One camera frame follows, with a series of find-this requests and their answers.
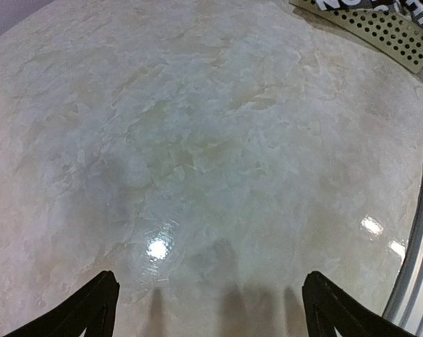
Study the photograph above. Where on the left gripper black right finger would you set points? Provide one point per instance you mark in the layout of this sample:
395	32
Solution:
330	311

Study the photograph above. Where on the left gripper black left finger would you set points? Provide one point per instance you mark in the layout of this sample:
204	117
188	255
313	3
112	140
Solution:
90	311

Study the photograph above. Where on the white perforated laundry basket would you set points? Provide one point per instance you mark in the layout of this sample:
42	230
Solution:
391	33

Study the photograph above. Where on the black white lettered garment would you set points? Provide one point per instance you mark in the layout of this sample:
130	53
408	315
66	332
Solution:
415	8

